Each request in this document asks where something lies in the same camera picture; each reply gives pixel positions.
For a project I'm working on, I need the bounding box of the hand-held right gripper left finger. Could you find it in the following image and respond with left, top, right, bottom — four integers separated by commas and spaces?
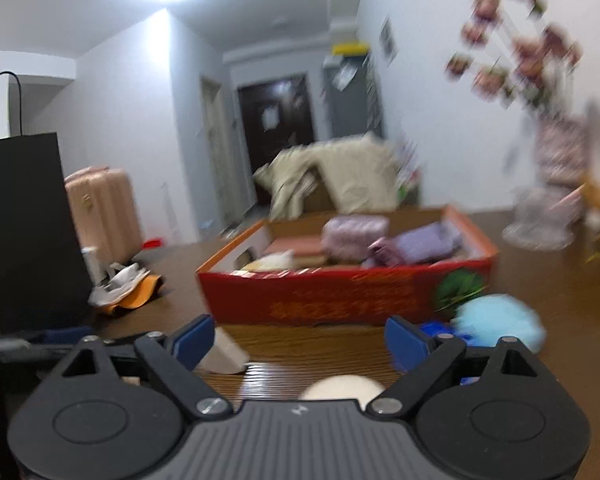
60, 314, 232, 418

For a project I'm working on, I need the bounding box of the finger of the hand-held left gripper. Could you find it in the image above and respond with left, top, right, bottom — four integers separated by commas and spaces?
0, 327, 96, 362

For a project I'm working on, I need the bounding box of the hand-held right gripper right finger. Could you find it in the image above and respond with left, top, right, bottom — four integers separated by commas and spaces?
369, 316, 538, 418

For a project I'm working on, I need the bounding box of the white round sponge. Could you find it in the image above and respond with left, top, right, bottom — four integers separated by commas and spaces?
299, 374, 387, 407

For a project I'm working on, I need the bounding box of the red cardboard box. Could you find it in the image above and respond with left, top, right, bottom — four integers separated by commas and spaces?
195, 204, 500, 329

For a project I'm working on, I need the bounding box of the light blue soft ball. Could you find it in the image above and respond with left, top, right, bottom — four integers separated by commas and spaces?
451, 293, 549, 354

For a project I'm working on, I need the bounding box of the purple towel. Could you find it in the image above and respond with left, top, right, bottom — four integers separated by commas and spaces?
394, 221, 464, 264

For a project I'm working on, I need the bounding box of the white and yellow plush toy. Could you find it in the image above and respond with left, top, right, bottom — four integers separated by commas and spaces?
239, 251, 297, 274

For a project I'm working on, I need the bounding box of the pink layered sponge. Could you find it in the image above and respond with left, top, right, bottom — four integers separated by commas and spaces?
264, 236, 329, 267

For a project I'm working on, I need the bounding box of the crumpled white and orange wrapper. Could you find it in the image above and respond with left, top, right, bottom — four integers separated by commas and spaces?
81, 246, 166, 317

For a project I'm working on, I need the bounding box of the black paper bag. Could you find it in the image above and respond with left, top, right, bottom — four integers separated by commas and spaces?
0, 72, 94, 337

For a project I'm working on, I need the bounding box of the pink suitcase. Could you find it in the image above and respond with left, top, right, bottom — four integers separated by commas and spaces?
64, 166, 144, 264

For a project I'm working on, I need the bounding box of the beige jacket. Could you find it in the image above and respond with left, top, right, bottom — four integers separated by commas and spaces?
252, 131, 402, 222

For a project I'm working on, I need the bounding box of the clear plastic cup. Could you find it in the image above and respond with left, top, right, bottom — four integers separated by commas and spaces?
501, 186, 582, 252

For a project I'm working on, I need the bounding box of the white spiky decoration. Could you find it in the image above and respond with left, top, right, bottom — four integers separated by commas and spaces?
397, 139, 424, 182

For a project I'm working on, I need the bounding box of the dark entrance door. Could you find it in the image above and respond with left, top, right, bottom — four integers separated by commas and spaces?
237, 77, 316, 177

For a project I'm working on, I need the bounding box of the pink patterned vase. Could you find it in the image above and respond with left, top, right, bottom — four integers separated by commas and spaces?
531, 114, 592, 202

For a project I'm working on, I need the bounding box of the grey cabinet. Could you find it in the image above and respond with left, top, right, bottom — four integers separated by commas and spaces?
322, 54, 384, 142

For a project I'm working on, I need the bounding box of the yellow and black box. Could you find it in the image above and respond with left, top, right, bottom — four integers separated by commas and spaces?
331, 42, 370, 57

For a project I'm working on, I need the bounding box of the side room door frame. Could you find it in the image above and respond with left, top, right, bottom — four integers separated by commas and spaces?
199, 74, 239, 227

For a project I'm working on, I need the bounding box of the white wall panel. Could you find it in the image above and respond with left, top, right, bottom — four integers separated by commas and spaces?
379, 16, 399, 67

